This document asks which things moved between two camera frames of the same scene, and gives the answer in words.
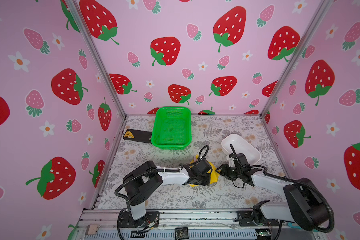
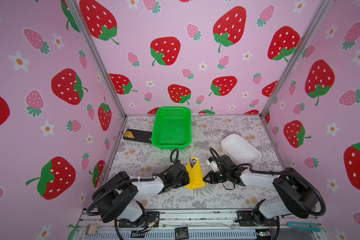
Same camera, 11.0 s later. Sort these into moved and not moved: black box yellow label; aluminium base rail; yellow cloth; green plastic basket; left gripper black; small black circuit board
Moved: yellow cloth; left gripper black
Not moved: small black circuit board; green plastic basket; aluminium base rail; black box yellow label
